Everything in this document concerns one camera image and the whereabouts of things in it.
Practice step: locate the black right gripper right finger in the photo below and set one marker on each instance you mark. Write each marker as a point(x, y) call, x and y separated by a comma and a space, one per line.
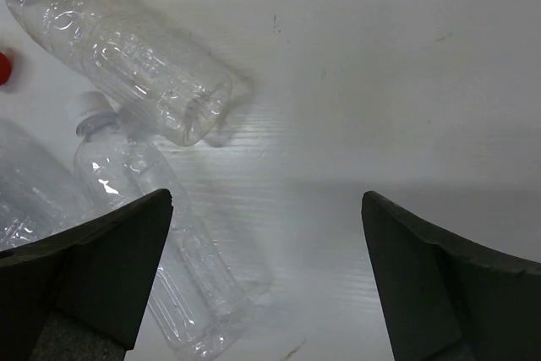
point(445, 297)

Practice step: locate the red cap juice bottle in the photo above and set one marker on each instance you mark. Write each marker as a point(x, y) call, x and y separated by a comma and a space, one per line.
point(6, 68)

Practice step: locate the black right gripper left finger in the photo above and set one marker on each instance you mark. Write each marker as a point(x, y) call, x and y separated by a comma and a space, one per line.
point(81, 294)

